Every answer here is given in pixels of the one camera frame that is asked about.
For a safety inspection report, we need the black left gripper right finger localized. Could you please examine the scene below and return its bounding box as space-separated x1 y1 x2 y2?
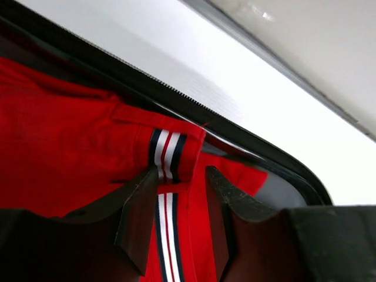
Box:
205 166 375 281

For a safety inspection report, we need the red striped-trim garment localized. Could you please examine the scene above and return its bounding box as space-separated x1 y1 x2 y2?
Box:
1 58 267 281

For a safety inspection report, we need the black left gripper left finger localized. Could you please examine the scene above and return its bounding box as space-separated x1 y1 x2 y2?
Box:
1 167 159 281

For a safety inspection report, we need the black white space suitcase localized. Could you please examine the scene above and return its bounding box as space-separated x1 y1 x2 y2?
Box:
1 1 332 206

